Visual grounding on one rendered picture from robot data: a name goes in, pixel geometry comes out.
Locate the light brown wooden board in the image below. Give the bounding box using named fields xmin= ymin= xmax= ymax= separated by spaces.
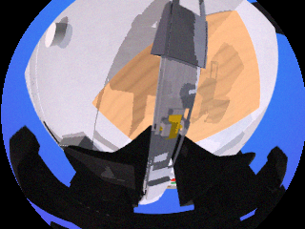
xmin=92 ymin=10 xmax=260 ymax=142

